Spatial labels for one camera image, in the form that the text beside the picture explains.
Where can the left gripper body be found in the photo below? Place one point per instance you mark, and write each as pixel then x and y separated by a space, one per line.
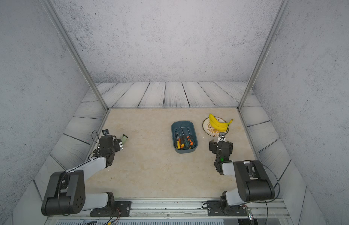
pixel 117 146

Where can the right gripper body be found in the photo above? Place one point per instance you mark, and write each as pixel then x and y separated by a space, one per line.
pixel 213 145

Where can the green handle screwdriver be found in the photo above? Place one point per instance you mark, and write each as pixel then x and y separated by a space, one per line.
pixel 188 145

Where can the yellow handle screwdriver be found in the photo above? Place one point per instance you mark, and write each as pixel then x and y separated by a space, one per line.
pixel 178 141

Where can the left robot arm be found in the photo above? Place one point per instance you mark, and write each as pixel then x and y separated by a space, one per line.
pixel 66 195

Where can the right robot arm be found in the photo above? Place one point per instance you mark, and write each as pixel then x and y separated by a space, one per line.
pixel 252 181

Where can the teal storage box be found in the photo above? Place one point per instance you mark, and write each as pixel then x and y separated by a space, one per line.
pixel 185 125

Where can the patterned round plate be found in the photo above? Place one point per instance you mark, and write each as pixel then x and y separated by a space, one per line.
pixel 207 127

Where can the yellow banana bunch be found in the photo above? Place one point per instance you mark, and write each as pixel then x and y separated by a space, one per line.
pixel 220 126

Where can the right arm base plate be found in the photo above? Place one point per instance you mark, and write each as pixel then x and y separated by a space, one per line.
pixel 225 208

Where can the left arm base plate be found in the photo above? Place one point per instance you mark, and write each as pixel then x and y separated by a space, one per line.
pixel 113 209

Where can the aluminium front rail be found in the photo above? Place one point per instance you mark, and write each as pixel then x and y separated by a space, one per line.
pixel 190 211

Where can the left aluminium frame post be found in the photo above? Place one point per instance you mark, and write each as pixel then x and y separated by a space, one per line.
pixel 49 8

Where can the aluminium frame post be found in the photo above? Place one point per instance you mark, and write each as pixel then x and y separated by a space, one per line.
pixel 49 8
pixel 267 45

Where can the right aluminium frame post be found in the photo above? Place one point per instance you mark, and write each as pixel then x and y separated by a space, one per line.
pixel 267 45

